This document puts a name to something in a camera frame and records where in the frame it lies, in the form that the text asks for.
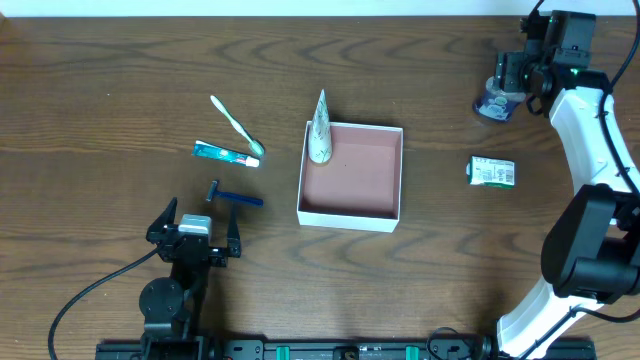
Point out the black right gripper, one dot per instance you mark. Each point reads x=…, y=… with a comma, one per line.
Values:
x=507, y=70

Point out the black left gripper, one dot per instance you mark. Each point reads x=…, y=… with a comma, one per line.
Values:
x=195, y=248

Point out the blue disposable razor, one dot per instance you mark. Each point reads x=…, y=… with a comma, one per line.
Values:
x=215, y=192

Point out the blue hand soap bottle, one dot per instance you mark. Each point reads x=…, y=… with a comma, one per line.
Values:
x=496, y=104

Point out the green white soap box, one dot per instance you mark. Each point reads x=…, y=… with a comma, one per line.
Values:
x=482, y=171

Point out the white floral cone tube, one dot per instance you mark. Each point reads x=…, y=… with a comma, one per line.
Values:
x=319, y=141

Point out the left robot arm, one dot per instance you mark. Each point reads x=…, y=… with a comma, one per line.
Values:
x=172, y=305

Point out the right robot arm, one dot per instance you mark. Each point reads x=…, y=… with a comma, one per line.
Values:
x=590, y=257

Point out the teal toothpaste tube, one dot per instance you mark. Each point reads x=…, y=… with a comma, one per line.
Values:
x=206, y=150

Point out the green white toothbrush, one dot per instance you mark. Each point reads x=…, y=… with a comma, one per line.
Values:
x=253, y=144

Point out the white box with pink interior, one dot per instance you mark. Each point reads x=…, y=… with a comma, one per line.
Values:
x=360, y=187

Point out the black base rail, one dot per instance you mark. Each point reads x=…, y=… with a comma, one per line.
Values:
x=445, y=347

